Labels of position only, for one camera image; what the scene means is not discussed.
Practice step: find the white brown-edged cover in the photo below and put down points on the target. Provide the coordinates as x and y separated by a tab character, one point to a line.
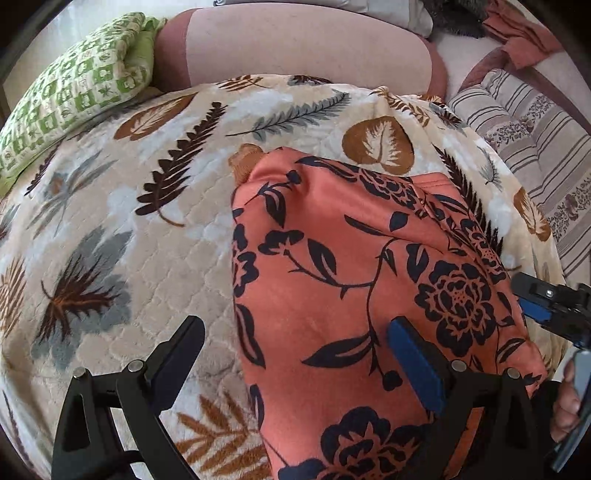
457	55

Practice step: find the striped floral cushion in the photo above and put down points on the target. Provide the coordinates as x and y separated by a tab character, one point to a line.
531	134

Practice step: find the light grey pillow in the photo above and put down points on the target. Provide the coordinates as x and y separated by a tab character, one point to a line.
406	14

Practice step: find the grey furry cloth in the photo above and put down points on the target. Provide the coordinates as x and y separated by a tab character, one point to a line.
452	14

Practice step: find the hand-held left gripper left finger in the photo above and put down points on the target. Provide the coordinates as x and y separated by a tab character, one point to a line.
178	360

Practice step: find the green patterned pillow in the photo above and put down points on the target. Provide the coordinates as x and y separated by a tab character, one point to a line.
78	87

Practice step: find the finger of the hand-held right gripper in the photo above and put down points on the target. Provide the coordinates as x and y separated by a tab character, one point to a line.
538	311
545	290

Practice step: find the person's right hand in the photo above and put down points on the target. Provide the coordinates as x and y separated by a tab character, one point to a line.
563	406

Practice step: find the orange floral print garment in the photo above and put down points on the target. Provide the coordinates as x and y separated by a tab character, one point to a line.
332	300

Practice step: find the leaf print fleece blanket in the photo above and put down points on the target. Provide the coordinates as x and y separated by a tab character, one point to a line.
138	277

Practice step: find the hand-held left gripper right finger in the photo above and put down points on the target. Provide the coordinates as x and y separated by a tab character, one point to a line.
415	364

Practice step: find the pink bolster cushion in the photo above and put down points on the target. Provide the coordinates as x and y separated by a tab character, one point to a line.
300	46

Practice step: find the person's black clothing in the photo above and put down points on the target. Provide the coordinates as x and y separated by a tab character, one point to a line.
542	415

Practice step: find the rust coloured cloth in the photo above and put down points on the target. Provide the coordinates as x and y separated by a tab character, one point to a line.
521	37

